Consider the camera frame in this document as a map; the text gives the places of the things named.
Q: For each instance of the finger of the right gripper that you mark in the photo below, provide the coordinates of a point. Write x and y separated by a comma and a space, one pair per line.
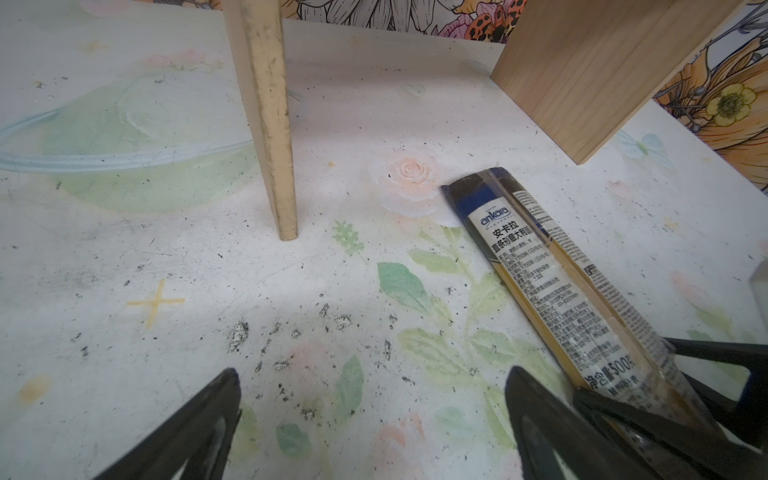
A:
712, 457
747, 417

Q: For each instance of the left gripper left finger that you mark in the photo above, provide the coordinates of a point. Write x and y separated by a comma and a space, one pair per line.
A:
194, 443

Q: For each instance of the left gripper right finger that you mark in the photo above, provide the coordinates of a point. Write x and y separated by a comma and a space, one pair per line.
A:
550, 436

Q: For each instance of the clear spaghetti bag blue end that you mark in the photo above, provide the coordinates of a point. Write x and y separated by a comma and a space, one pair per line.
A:
600, 340

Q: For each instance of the wooden two-tier shelf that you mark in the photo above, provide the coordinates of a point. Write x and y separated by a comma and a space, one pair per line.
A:
579, 69

